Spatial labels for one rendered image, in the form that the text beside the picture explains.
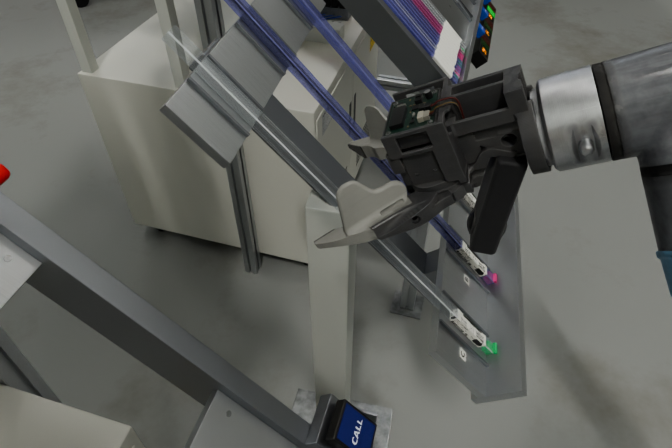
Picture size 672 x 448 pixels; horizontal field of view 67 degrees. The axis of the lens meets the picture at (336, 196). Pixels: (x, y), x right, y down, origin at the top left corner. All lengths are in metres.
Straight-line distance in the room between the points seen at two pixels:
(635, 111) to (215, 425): 0.41
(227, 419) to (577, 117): 0.38
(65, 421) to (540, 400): 1.13
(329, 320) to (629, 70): 0.58
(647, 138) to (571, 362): 1.24
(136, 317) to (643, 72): 0.42
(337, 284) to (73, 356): 1.04
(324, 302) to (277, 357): 0.71
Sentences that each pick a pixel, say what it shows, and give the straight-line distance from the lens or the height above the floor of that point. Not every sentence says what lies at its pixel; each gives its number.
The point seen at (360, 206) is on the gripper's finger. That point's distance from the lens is 0.43.
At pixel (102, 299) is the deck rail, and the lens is 0.45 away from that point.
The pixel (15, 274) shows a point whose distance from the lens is 0.44.
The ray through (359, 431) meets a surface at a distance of 0.54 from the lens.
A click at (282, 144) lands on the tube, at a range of 0.48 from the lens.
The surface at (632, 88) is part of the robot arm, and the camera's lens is 0.41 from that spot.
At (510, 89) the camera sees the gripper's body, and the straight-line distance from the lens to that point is 0.41.
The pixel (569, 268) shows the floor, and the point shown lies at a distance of 1.82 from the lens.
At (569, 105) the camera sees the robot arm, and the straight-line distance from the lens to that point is 0.41.
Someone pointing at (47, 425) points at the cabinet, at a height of 0.62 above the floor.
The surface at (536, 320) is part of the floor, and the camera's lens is 1.65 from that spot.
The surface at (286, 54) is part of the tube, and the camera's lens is 0.56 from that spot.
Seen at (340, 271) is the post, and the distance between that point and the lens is 0.73.
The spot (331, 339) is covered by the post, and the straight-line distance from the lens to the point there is 0.88.
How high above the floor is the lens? 1.29
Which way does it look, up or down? 43 degrees down
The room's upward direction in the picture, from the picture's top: straight up
